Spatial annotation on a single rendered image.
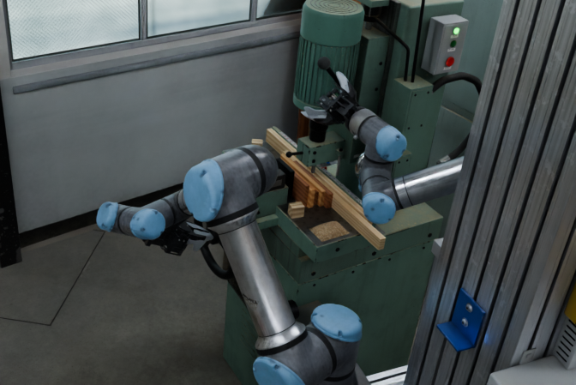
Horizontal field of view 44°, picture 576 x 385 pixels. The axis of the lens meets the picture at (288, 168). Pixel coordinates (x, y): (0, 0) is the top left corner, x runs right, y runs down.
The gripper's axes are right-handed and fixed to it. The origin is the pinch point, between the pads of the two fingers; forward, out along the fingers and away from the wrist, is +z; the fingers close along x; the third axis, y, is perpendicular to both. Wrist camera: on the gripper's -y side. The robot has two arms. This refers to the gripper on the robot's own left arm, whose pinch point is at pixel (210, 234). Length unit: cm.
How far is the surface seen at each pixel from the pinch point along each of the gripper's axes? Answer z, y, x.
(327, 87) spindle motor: 10, -53, -1
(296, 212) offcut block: 20.4, -16.3, 5.2
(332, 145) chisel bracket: 28.9, -37.4, -4.8
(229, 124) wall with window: 98, 2, -143
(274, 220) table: 20.5, -9.3, -0.8
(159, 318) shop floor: 53, 71, -61
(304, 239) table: 20.5, -12.1, 13.8
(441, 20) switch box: 29, -86, 6
